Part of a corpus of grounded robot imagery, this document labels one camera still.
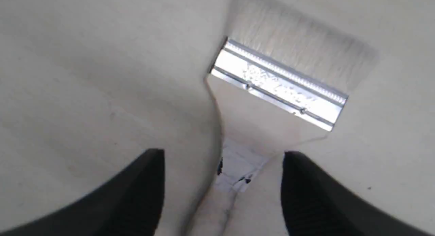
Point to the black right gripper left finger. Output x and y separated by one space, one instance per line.
129 204

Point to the wide wooden paint brush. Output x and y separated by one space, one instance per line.
279 80

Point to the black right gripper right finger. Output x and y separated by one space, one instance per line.
315 204

